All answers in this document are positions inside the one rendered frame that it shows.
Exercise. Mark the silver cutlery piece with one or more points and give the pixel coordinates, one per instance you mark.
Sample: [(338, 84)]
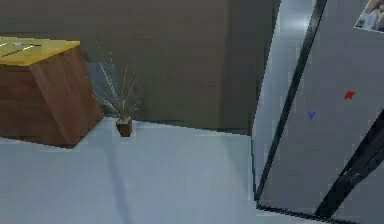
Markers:
[(2, 44), (23, 50)]

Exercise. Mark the blue fridge magnet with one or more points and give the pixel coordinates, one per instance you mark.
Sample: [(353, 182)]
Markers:
[(311, 115)]

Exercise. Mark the red fridge magnet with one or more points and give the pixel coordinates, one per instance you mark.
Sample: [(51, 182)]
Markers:
[(349, 95)]

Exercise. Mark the grey fridge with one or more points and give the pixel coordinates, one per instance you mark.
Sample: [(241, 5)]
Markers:
[(326, 133)]

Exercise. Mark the spiky plant in brown pot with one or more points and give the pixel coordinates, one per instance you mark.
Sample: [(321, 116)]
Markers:
[(124, 126)]

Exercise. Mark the brown cabinet with yellow top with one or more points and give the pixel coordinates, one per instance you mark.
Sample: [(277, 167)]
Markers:
[(50, 96)]

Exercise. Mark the photo on fridge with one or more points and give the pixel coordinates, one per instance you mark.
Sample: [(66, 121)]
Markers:
[(372, 16)]

